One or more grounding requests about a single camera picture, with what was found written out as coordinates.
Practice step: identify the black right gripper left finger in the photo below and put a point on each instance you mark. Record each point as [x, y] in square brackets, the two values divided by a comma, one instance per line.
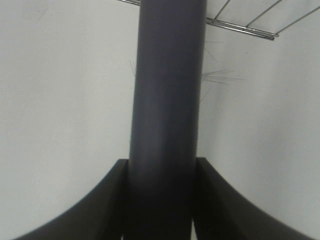
[100, 215]

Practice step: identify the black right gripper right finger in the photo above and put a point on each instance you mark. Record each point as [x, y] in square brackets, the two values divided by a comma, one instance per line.
[240, 212]

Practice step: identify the metal wire dish rack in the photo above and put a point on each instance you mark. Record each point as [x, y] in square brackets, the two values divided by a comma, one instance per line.
[248, 29]

